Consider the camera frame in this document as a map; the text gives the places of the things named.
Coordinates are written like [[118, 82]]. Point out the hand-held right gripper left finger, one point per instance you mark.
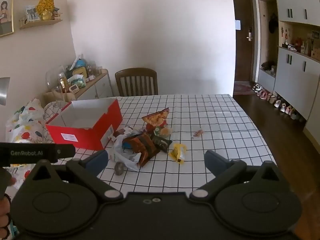
[[96, 160]]

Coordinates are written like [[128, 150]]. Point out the group of clear jars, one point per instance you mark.
[[94, 67]]

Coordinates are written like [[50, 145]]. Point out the white plastic bag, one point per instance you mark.
[[120, 152]]

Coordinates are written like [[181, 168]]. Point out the wooden wall shelf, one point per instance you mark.
[[40, 24]]

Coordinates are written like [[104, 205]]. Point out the brown white snack packet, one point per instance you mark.
[[120, 133]]

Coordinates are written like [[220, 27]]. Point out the clear glass dome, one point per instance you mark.
[[52, 76]]

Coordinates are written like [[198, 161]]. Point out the grey tall cabinet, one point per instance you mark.
[[295, 80]]

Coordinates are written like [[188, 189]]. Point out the clear packet yellow snack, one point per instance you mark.
[[165, 131]]

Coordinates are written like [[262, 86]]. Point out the dark green snack packet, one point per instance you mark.
[[162, 143]]

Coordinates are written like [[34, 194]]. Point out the yellow square box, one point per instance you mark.
[[80, 73]]

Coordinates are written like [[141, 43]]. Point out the red cardboard box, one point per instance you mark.
[[82, 137]]

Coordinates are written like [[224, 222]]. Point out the group of shelf ornaments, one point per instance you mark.
[[300, 45]]

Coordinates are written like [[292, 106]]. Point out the brown wooden door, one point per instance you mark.
[[243, 55]]

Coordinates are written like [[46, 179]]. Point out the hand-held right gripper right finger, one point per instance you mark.
[[214, 162]]

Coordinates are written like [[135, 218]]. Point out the small grey round snack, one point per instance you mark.
[[119, 168]]

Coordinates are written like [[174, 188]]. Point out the brown cardboard box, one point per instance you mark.
[[60, 96]]

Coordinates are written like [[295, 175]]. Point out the patterned door mat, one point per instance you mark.
[[243, 88]]

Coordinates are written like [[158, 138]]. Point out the white wooden sideboard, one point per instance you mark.
[[100, 86]]

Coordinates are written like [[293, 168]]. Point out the red potato chip bag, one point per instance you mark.
[[156, 117]]

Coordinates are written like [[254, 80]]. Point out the large framed wall poster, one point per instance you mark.
[[5, 12]]

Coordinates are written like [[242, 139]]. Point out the green white tissue pack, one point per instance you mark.
[[76, 82]]

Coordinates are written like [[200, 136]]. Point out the white digital timer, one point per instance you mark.
[[74, 89]]

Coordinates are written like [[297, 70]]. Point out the small white mug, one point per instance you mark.
[[91, 77]]

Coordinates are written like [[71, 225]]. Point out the orange drink bottle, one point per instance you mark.
[[63, 82]]

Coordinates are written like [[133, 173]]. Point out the person's left hand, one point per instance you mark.
[[3, 211]]

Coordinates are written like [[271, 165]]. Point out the brown wooden chair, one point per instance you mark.
[[136, 81]]

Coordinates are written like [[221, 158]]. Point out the yellow flower bouquet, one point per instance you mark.
[[46, 6]]

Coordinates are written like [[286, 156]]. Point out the balloon print cloth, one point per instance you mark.
[[25, 125]]

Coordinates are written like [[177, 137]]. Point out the grey metal object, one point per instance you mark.
[[3, 90]]

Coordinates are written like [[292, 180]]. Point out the black checked white tablecloth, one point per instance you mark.
[[212, 120]]

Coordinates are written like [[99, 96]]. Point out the row of shoes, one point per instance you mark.
[[275, 101]]

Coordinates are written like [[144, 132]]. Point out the white paper note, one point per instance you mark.
[[238, 24]]

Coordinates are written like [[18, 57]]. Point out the blue round object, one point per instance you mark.
[[80, 63]]

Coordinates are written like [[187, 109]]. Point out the brown orange snack packet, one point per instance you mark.
[[145, 147]]

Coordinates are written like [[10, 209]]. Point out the small photo frame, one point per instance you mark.
[[32, 13]]

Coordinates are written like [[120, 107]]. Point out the dark hanging bag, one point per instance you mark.
[[273, 23]]

